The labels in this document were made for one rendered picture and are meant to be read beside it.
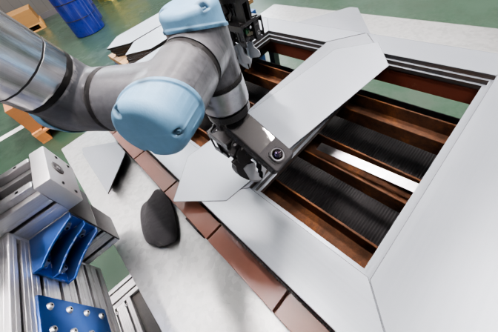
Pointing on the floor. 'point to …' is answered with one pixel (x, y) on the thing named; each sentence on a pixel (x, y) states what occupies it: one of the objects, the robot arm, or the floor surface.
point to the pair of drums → (72, 4)
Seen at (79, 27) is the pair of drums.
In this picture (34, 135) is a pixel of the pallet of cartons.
